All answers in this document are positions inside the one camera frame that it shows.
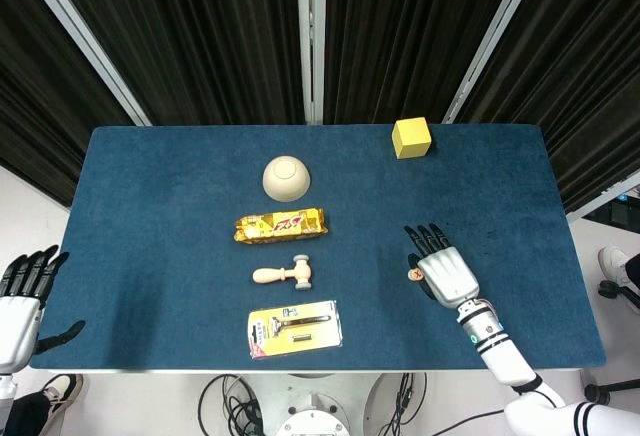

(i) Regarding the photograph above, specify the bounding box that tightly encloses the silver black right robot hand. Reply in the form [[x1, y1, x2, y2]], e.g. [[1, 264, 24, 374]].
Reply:
[[403, 221, 481, 310]]

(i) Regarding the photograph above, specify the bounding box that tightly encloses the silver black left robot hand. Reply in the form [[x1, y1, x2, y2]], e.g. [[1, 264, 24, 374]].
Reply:
[[0, 244, 86, 376]]

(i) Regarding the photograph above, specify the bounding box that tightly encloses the black white sneaker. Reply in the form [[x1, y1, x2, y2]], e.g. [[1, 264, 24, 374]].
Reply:
[[41, 373, 85, 409]]

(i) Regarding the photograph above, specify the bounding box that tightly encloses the black trouser leg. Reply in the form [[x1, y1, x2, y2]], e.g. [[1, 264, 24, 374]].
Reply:
[[0, 389, 54, 436]]

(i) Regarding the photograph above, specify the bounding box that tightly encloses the yellow cube block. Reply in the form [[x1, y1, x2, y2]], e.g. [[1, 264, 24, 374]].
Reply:
[[391, 116, 433, 160]]

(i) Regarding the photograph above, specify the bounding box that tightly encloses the razor blister pack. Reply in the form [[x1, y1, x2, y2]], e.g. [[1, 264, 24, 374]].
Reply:
[[247, 299, 345, 361]]

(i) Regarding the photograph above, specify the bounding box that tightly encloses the black chair castor base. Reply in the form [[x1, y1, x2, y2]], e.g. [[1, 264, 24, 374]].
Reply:
[[598, 279, 640, 315], [583, 380, 640, 407]]

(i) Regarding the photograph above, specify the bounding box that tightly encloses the gold biscuit packet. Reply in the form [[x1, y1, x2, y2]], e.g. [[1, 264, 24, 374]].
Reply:
[[232, 207, 331, 245]]

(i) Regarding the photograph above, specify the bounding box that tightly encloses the wooden toy hammer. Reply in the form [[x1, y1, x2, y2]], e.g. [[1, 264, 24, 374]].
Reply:
[[252, 254, 312, 292]]

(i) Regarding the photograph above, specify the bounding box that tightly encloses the blue velvet table cloth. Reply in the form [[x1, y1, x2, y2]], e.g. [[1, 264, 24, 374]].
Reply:
[[28, 124, 607, 371]]

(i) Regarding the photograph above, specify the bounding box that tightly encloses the beige upturned bowl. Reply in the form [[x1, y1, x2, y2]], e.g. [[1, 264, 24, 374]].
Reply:
[[262, 155, 312, 204]]

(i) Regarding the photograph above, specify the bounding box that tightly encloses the grey robot torso base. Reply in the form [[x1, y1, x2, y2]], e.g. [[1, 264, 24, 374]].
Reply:
[[275, 390, 351, 436]]

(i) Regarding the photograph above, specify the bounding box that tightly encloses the black pleated curtain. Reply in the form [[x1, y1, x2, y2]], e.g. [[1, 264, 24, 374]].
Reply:
[[457, 0, 640, 215], [0, 0, 136, 207], [42, 0, 306, 127], [323, 0, 526, 126]]

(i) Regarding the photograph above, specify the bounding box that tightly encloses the black cable tangle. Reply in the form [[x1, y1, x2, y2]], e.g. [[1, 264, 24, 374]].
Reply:
[[198, 373, 264, 436], [384, 370, 429, 425]]

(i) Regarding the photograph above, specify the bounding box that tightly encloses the white partition frame post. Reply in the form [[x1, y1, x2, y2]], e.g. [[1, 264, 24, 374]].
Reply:
[[312, 0, 327, 125], [295, 0, 314, 125], [441, 0, 551, 125], [12, 0, 152, 127]]

